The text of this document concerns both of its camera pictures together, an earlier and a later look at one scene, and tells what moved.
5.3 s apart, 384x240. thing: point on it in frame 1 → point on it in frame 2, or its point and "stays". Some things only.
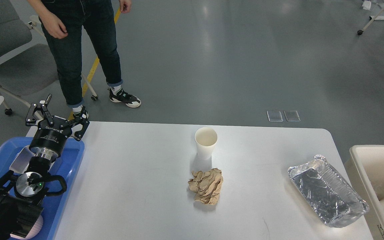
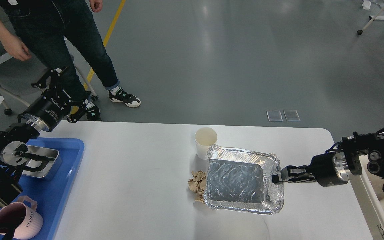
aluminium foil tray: (326, 194) → (240, 180)
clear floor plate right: (292, 116) stays
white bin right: (377, 172) stays
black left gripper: (50, 140) → (49, 107)
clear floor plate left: (274, 116) stays
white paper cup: (206, 138) stays
